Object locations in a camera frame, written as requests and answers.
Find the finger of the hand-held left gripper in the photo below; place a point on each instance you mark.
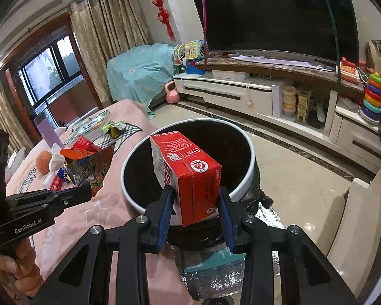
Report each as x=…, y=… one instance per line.
x=73, y=204
x=50, y=194

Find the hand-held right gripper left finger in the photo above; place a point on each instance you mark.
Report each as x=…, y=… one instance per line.
x=164, y=219

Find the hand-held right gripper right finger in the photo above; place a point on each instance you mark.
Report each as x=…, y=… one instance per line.
x=227, y=225

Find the cartoon print snack bag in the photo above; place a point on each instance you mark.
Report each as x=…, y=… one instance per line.
x=97, y=168

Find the red paper carton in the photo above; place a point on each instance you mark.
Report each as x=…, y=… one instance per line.
x=193, y=184

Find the white bin with black bag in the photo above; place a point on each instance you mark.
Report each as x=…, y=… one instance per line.
x=139, y=165

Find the person's left hand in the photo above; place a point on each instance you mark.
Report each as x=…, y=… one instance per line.
x=12, y=270

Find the small red wrapper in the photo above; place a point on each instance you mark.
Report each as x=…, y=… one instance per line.
x=55, y=182

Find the pink blanket with checked patches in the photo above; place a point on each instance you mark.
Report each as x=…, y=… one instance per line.
x=82, y=228

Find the orange red apple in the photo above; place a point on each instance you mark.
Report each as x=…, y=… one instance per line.
x=43, y=162

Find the teal box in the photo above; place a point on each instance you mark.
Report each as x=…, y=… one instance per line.
x=209, y=260

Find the red snack packet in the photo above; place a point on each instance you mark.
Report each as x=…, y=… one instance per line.
x=85, y=144

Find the purple cylindrical cup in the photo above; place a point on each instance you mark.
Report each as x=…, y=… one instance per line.
x=44, y=130

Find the stack of children's books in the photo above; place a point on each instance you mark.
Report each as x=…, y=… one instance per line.
x=89, y=125

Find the green foil wrapper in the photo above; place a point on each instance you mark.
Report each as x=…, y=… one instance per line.
x=114, y=129

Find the beige patterned curtain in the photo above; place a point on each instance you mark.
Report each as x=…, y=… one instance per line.
x=108, y=25
x=3, y=114

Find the white cabinet with brown top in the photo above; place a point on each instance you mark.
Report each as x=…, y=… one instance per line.
x=346, y=228

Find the pink kettlebell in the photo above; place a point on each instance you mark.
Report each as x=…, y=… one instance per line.
x=171, y=94

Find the white television cabinet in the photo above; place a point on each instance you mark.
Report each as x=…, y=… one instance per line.
x=228, y=92

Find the yellow stacked containers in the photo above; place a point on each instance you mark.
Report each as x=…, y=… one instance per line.
x=289, y=101

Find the wooden toy building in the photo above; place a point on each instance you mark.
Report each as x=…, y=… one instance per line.
x=304, y=108

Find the blue floral furniture cover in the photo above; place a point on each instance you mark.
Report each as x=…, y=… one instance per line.
x=139, y=70

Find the green wheel toy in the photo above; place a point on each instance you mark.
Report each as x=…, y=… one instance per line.
x=178, y=54

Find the toy cash register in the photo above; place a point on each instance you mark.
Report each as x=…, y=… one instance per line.
x=193, y=54

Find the red toy telephone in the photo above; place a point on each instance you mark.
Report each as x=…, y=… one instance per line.
x=347, y=68

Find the pink rod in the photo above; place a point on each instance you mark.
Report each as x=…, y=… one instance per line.
x=204, y=22

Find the red hanging decoration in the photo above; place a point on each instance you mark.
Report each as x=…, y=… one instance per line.
x=163, y=16

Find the black flat television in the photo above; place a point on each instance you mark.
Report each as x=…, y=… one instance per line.
x=273, y=12

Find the beige backpack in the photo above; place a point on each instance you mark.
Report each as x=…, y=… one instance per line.
x=379, y=55

